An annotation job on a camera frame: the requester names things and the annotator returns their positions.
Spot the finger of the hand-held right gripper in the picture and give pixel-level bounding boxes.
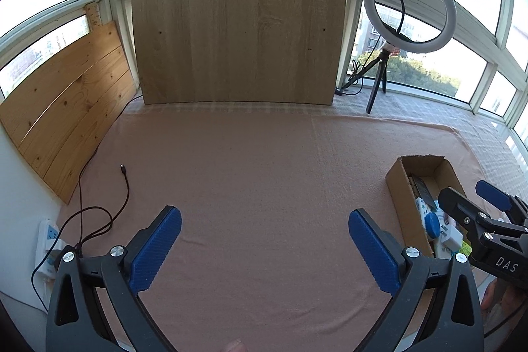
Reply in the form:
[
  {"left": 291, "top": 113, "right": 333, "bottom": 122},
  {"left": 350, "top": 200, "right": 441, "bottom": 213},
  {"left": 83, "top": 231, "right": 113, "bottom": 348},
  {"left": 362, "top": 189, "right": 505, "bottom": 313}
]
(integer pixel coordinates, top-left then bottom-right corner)
[
  {"left": 475, "top": 179, "right": 528, "bottom": 227},
  {"left": 438, "top": 187, "right": 502, "bottom": 249}
]

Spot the cardboard box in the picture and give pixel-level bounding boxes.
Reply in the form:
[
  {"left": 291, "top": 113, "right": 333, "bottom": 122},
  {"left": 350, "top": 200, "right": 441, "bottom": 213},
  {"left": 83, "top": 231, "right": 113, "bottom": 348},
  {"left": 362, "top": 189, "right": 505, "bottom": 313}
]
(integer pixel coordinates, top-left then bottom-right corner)
[{"left": 385, "top": 155, "right": 471, "bottom": 259}]

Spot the black tripod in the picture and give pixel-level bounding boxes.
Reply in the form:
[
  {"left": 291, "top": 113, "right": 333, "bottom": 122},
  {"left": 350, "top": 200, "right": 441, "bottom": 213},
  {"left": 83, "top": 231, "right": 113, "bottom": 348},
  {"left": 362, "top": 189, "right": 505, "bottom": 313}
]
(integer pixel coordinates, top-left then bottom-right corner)
[{"left": 336, "top": 47, "right": 399, "bottom": 114}]

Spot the white printed tissue pack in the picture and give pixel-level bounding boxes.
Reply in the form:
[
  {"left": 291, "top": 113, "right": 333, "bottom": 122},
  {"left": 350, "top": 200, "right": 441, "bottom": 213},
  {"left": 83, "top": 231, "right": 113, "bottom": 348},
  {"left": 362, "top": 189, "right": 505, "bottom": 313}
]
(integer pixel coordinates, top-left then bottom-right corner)
[{"left": 414, "top": 199, "right": 432, "bottom": 229}]

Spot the thin black cable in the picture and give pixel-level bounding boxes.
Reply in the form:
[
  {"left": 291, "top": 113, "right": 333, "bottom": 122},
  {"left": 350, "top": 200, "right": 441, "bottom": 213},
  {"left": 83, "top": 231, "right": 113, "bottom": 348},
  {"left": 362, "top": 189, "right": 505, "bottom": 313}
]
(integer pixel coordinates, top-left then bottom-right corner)
[{"left": 33, "top": 94, "right": 143, "bottom": 313}]

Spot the dark grey card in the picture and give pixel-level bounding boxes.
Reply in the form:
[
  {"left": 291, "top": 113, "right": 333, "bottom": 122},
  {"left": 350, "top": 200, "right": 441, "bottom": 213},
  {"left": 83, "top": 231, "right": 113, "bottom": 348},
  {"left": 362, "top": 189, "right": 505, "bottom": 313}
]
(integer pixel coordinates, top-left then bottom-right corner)
[{"left": 408, "top": 176, "right": 438, "bottom": 208}]

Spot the light wooden board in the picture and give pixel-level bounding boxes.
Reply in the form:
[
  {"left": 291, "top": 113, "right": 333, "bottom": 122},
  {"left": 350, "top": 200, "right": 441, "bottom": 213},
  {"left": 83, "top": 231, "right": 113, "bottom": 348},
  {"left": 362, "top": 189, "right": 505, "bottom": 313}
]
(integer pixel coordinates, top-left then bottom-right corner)
[{"left": 131, "top": 0, "right": 349, "bottom": 106}]

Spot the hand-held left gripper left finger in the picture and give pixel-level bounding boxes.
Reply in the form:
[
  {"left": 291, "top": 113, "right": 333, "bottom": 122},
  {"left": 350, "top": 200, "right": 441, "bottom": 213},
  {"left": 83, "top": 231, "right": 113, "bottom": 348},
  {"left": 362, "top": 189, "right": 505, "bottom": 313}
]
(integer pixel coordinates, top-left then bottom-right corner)
[{"left": 45, "top": 205, "right": 182, "bottom": 352}]

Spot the white power strip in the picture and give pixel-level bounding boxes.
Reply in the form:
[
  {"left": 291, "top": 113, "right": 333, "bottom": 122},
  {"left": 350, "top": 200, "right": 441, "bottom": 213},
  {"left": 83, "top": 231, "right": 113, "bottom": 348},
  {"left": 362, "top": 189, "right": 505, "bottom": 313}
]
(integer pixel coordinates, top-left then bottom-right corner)
[{"left": 33, "top": 218, "right": 69, "bottom": 280}]

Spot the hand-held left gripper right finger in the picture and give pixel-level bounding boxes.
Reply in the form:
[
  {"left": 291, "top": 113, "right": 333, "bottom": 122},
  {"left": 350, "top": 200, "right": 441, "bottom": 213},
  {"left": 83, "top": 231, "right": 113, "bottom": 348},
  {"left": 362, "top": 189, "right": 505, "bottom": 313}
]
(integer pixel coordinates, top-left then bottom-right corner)
[{"left": 348, "top": 208, "right": 484, "bottom": 352}]

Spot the white charger plug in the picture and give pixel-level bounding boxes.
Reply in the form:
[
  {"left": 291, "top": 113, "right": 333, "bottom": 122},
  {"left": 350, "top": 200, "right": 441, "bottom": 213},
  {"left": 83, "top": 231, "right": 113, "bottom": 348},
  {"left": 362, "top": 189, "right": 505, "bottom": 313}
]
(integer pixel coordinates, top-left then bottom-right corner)
[{"left": 437, "top": 226, "right": 463, "bottom": 249}]

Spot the black braided USB cable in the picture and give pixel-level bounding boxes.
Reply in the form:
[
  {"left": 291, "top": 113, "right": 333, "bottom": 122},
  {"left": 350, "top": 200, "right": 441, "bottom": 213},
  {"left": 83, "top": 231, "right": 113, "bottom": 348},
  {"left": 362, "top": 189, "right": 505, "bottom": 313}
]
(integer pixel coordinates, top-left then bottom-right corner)
[{"left": 76, "top": 164, "right": 132, "bottom": 249}]

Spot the blue round case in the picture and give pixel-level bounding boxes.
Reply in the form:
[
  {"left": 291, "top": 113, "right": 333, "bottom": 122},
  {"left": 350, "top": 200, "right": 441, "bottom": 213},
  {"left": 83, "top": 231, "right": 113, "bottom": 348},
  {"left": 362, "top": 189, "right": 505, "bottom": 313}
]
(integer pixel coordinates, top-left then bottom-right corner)
[{"left": 423, "top": 212, "right": 443, "bottom": 240}]

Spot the white ring light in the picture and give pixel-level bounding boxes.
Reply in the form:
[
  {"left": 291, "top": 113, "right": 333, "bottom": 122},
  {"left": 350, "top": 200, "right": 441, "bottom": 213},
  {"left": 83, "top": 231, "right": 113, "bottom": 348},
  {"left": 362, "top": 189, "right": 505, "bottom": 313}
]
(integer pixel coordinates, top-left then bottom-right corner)
[{"left": 363, "top": 0, "right": 457, "bottom": 55}]

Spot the wooden slat panel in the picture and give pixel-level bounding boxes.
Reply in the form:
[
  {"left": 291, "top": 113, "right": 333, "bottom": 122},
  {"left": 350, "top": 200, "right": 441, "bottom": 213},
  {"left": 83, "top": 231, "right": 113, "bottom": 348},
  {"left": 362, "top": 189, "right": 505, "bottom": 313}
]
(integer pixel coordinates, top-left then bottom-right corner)
[{"left": 0, "top": 3, "right": 139, "bottom": 205}]

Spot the person's right hand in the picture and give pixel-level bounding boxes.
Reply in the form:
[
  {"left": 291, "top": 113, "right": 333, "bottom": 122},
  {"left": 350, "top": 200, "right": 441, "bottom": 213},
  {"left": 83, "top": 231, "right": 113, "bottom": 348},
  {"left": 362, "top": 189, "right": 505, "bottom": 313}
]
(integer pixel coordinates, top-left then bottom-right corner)
[{"left": 480, "top": 278, "right": 528, "bottom": 336}]

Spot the pink mat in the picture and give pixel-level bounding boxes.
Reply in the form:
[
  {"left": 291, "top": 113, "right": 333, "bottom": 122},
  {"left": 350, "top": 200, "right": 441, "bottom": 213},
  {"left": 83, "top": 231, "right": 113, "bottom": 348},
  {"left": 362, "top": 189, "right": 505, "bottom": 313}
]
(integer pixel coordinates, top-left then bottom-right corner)
[{"left": 53, "top": 105, "right": 483, "bottom": 352}]

